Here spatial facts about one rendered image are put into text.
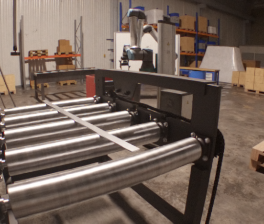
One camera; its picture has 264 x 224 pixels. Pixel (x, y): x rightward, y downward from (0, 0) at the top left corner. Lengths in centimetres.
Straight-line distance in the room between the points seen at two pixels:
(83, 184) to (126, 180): 15
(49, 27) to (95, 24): 259
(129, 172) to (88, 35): 1151
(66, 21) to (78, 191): 1131
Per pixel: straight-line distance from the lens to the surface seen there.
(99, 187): 71
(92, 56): 1210
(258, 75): 941
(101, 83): 191
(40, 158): 93
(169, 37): 308
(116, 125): 136
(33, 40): 1132
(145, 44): 611
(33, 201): 67
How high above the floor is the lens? 127
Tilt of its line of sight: 15 degrees down
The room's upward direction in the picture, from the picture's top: straight up
